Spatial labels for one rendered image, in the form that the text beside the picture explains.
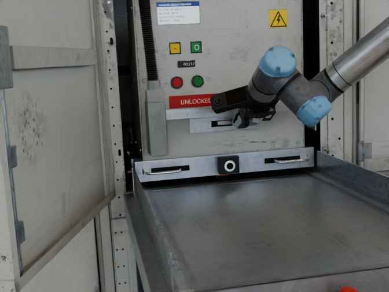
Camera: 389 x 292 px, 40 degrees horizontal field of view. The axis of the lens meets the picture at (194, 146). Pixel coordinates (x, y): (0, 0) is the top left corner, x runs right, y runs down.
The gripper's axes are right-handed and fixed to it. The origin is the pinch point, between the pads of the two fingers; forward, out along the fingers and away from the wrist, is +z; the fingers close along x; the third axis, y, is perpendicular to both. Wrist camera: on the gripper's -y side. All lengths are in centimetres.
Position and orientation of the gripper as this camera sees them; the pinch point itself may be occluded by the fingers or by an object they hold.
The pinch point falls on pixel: (234, 123)
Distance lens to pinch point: 149.8
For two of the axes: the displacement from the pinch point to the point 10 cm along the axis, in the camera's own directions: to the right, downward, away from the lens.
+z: -1.7, 3.7, 9.1
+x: -1.4, -9.3, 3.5
